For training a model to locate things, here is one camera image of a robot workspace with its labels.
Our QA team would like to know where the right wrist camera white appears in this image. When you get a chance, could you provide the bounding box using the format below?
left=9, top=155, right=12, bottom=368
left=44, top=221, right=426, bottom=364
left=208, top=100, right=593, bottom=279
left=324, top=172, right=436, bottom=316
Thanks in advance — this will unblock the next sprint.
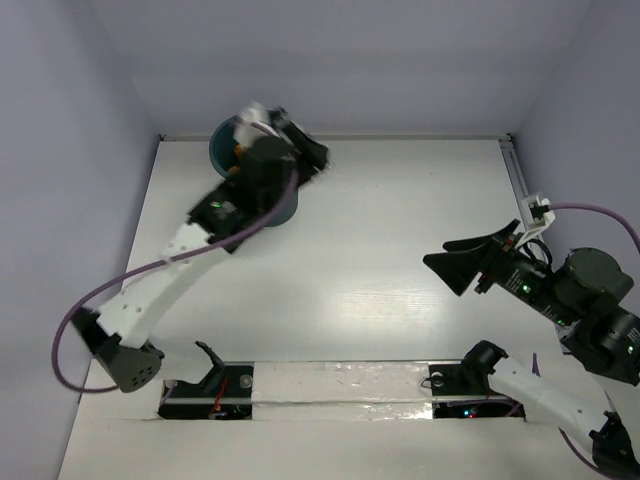
left=517, top=193, right=555, bottom=247

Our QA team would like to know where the aluminium rail right edge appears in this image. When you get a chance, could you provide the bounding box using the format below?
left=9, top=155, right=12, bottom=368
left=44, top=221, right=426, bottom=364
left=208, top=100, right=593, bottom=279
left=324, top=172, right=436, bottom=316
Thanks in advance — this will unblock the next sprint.
left=498, top=134, right=529, bottom=212

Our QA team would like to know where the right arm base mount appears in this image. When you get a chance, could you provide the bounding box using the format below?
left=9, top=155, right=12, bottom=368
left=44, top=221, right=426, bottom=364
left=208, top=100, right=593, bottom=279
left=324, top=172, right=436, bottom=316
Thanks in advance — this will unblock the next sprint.
left=420, top=340, right=526, bottom=419

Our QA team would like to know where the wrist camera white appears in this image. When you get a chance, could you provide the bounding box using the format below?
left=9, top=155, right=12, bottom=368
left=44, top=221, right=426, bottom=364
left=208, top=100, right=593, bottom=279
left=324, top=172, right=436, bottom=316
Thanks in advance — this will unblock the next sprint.
left=233, top=102, right=278, bottom=148
left=517, top=193, right=555, bottom=247

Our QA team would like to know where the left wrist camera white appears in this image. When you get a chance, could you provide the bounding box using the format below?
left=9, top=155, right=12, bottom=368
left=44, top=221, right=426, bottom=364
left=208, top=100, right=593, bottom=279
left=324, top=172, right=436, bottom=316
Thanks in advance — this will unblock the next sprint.
left=233, top=102, right=278, bottom=148

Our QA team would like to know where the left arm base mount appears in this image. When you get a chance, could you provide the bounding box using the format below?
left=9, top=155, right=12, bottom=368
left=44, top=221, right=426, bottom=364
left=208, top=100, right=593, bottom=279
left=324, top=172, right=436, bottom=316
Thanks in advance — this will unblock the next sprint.
left=157, top=341, right=255, bottom=421

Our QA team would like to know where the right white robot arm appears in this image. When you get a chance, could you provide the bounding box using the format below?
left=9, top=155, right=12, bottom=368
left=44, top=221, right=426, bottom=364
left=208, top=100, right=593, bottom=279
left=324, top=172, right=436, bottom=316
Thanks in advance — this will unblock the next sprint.
left=423, top=221, right=639, bottom=479

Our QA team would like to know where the silver foil tape strip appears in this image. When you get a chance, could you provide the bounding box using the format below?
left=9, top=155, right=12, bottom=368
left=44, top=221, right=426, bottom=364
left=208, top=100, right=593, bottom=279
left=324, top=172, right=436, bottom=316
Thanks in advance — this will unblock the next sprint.
left=251, top=361, right=433, bottom=422

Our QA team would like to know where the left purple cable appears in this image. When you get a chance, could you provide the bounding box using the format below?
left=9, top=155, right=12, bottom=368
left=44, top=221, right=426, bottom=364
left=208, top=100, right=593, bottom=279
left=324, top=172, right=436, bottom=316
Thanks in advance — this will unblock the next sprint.
left=52, top=164, right=301, bottom=394

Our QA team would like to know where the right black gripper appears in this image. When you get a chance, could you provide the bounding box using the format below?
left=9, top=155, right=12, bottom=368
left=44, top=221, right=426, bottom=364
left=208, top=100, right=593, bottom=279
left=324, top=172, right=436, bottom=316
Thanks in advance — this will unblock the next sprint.
left=420, top=215, right=576, bottom=323

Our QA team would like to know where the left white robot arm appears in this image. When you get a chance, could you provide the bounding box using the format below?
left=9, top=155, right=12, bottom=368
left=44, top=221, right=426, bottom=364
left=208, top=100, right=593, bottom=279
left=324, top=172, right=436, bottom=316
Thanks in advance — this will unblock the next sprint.
left=63, top=104, right=330, bottom=393

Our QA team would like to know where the dark green plastic bin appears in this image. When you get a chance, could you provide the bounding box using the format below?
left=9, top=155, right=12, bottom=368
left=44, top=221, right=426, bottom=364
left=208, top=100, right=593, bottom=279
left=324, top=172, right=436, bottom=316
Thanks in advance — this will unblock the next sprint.
left=209, top=116, right=298, bottom=227

